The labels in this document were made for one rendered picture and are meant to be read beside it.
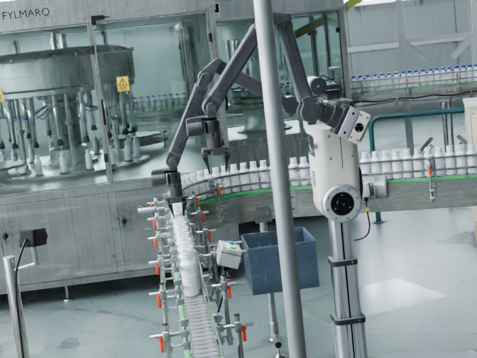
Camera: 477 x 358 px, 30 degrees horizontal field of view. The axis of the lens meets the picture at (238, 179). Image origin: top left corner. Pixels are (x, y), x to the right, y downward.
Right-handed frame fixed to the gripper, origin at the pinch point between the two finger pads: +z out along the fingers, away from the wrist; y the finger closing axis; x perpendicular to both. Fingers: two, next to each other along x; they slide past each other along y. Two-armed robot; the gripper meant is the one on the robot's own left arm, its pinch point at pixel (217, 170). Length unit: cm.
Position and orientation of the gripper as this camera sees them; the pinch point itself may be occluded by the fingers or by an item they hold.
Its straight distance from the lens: 339.5
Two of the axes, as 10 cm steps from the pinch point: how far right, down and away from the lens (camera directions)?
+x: -1.0, -1.4, 9.8
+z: 1.1, 9.8, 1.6
